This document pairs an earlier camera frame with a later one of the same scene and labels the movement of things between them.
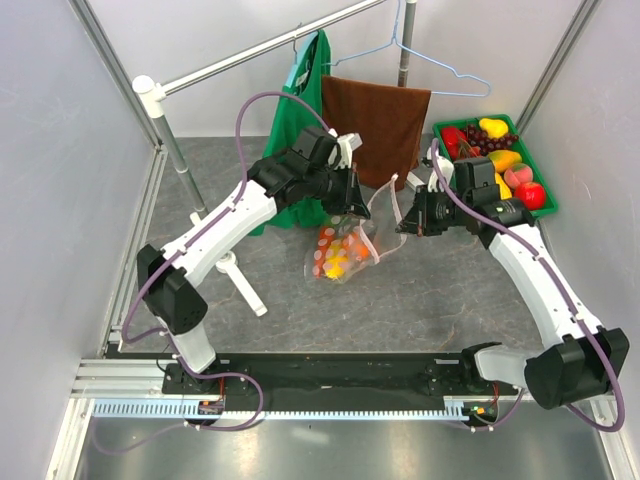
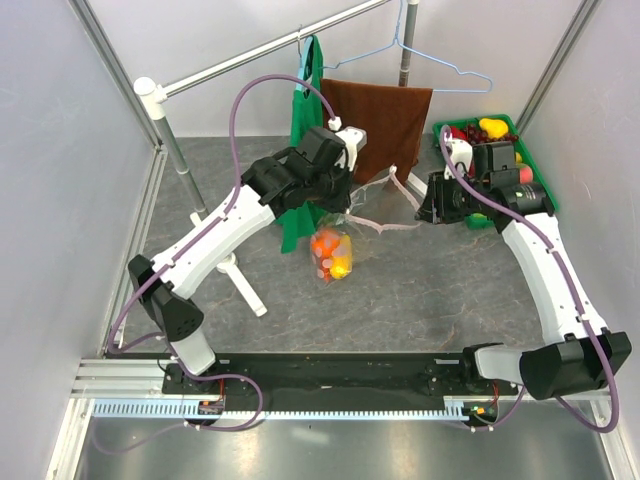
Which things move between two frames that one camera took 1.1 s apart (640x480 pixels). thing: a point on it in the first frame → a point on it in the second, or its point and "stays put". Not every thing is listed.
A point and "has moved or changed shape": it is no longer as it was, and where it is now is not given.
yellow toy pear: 495,129 stays put
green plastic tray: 550,204 stays put
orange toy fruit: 356,246 → 323,245
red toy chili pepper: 326,237 → 325,264
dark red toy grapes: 485,143 stays put
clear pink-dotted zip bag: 345,245 has moved or changed shape
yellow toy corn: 336,260 stays put
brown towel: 392,121 stays put
